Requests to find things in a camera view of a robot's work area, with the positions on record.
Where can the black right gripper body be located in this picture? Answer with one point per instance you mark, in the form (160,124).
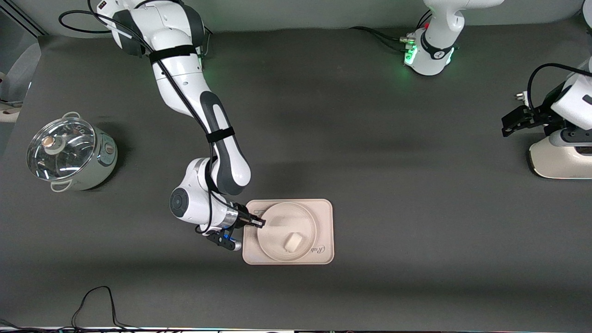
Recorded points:
(242,218)

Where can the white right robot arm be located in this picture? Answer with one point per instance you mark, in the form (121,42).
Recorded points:
(185,78)

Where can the beige rounded object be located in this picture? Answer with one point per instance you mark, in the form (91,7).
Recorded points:
(8,112)

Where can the white toaster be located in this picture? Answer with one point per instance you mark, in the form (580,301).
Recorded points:
(555,162)

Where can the pale green electric pot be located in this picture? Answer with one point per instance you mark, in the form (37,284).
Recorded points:
(99,162)

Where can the black frame rail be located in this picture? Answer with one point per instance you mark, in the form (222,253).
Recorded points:
(27,23)

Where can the round cream plate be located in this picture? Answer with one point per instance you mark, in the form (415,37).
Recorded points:
(282,222)

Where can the glass pot lid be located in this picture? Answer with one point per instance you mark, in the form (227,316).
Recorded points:
(64,152)

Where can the small white bun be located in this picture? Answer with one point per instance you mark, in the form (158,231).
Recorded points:
(293,242)

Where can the cream rabbit print tray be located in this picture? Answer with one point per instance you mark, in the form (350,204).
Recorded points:
(323,231)

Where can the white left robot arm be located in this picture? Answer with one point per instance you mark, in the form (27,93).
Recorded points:
(434,51)

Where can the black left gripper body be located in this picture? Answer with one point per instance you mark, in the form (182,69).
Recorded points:
(540,117)

